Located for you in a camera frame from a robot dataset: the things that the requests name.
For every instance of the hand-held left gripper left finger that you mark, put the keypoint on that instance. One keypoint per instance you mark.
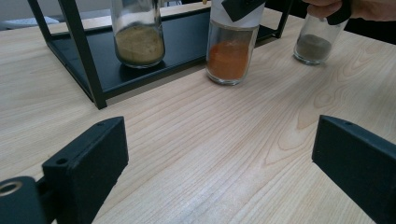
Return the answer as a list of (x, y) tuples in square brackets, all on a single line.
[(87, 168)]

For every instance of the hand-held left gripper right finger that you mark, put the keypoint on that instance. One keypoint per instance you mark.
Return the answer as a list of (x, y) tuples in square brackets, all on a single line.
[(361, 161)]

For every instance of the spice jar with orange powder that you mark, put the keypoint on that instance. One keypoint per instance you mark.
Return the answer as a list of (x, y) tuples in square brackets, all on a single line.
[(229, 59)]

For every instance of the black metal two-tier rack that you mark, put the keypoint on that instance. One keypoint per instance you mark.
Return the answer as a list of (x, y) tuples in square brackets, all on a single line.
[(186, 40)]

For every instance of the spice jar with tan powder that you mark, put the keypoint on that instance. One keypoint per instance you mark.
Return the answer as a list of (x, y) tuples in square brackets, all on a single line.
[(140, 46)]

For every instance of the spice jar with grey powder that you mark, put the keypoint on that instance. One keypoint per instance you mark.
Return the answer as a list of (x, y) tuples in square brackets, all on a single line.
[(313, 46)]

